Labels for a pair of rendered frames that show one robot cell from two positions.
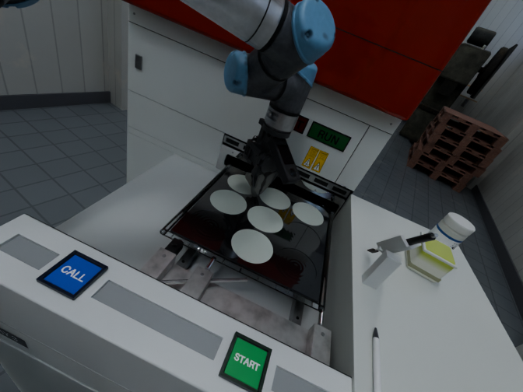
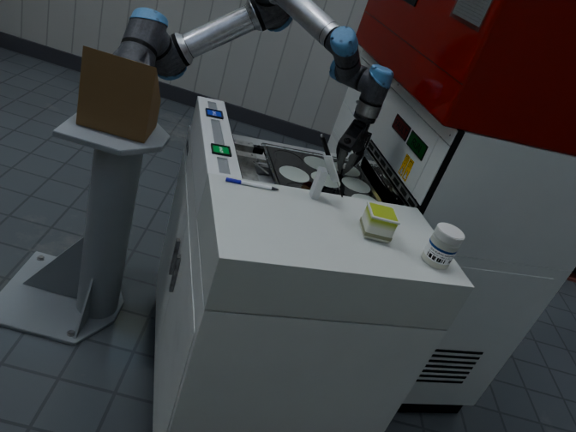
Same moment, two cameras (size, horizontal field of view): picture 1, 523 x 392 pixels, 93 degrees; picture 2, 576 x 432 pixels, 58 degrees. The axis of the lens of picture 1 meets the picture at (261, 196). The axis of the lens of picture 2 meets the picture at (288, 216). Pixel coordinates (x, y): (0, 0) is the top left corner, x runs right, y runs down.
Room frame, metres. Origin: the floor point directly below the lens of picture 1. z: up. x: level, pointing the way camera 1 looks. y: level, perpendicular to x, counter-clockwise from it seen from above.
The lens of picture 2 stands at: (-0.20, -1.36, 1.59)
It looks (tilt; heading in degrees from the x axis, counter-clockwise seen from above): 30 degrees down; 64
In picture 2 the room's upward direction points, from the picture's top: 19 degrees clockwise
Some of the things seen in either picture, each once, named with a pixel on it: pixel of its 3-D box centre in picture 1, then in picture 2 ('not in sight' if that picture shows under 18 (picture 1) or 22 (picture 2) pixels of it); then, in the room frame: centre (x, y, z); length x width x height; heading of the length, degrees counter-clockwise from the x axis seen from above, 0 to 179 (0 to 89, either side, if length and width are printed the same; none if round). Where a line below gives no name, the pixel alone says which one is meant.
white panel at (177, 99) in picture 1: (241, 125); (381, 133); (0.75, 0.14, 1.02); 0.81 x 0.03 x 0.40; 86
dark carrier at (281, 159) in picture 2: (265, 218); (325, 180); (0.52, -0.03, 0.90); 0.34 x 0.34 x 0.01; 86
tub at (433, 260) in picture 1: (428, 257); (378, 222); (0.49, -0.42, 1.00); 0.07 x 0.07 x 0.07; 76
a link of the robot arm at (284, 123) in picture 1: (279, 118); (367, 109); (0.60, 0.03, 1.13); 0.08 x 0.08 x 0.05
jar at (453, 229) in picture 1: (448, 232); (442, 246); (0.62, -0.51, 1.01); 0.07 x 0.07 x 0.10
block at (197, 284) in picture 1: (194, 289); (243, 157); (0.26, 0.05, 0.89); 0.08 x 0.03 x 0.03; 176
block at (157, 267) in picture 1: (155, 270); (240, 146); (0.26, 0.13, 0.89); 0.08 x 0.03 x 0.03; 176
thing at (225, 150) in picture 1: (277, 182); (381, 188); (0.73, -0.03, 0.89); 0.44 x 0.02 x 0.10; 86
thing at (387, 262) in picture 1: (387, 256); (327, 176); (0.39, -0.27, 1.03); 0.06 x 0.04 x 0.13; 176
